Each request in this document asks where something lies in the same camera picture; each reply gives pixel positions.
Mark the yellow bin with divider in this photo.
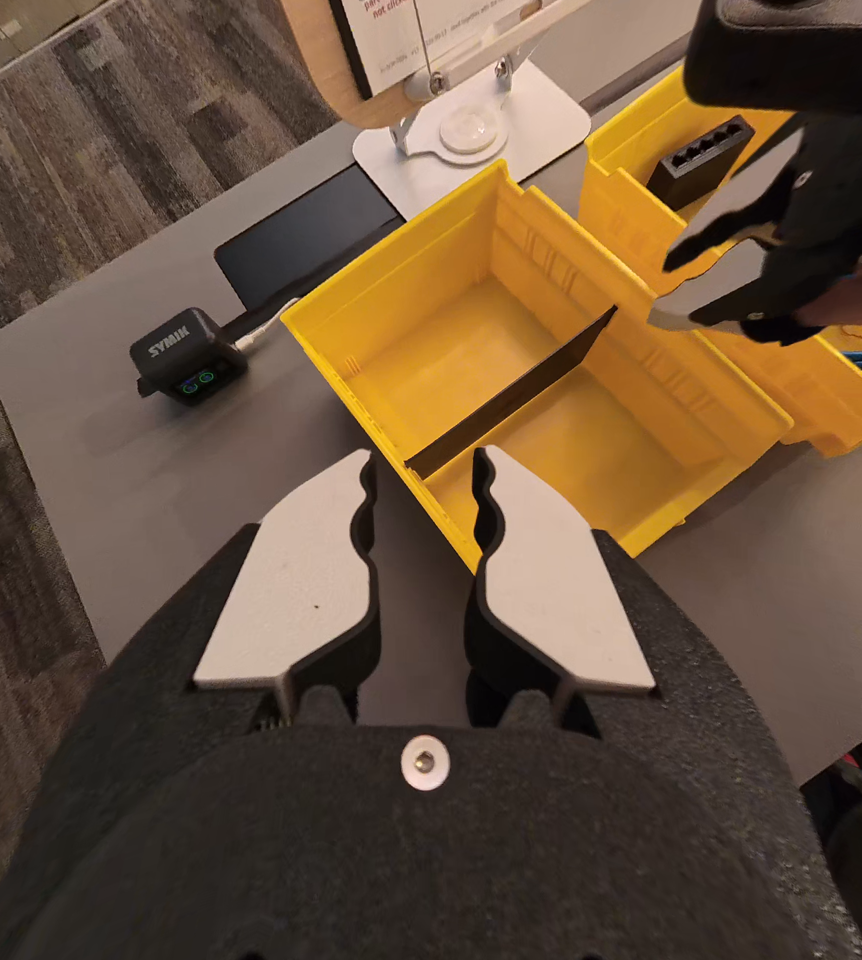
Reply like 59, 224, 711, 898
577, 63, 862, 460

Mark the small black device box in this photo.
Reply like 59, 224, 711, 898
129, 307, 249, 408

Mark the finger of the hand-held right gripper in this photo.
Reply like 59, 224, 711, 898
662, 126, 808, 274
647, 240, 769, 333

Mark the black ethernet switch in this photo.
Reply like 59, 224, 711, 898
648, 120, 756, 213

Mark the white stand base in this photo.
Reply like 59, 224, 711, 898
352, 56, 591, 222

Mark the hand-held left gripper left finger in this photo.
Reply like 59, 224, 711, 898
192, 448, 381, 726

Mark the black bin divider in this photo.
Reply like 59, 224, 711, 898
404, 303, 619, 481

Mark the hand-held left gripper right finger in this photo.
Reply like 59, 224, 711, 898
464, 446, 658, 729

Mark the yellow plastic bin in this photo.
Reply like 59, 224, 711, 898
281, 159, 795, 575

